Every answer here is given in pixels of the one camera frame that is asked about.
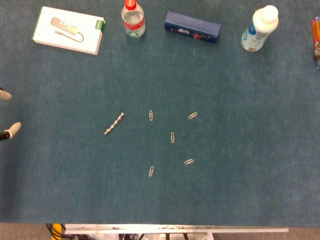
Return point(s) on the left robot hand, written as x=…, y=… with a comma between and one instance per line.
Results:
x=13, y=127

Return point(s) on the silver paper clip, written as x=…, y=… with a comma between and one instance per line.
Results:
x=150, y=115
x=151, y=171
x=189, y=161
x=172, y=137
x=192, y=115

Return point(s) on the white USB hub box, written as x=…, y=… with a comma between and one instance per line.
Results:
x=67, y=30

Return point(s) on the clear bottle red cap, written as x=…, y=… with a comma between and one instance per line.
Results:
x=133, y=22

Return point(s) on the dark blue printed box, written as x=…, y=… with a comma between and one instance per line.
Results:
x=192, y=26

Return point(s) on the teal felt table cover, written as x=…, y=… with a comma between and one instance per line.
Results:
x=225, y=100

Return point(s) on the white milk bottle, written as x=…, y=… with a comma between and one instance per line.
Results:
x=260, y=27

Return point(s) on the orange carton box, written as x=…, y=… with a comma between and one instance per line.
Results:
x=316, y=40

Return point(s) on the aluminium table edge rail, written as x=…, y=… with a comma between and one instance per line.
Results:
x=175, y=228

